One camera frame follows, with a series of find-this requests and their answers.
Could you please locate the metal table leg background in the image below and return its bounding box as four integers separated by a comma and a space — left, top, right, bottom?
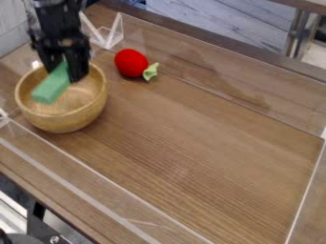
285, 10, 321, 60

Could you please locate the brown wooden bowl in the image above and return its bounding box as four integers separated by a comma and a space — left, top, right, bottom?
13, 63, 111, 133

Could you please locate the green rectangular block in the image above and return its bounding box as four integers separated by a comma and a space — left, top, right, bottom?
31, 61, 70, 104

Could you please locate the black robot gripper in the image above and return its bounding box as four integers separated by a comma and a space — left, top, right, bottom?
28, 0, 91, 83

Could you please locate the red toy strawberry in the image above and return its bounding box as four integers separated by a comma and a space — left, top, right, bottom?
115, 49, 159, 81

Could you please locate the clear acrylic corner bracket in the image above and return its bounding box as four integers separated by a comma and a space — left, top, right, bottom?
79, 12, 123, 50

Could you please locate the black table frame leg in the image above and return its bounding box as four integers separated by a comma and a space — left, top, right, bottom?
27, 202, 71, 244

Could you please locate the black cable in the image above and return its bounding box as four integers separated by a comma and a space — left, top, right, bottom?
0, 228, 12, 244

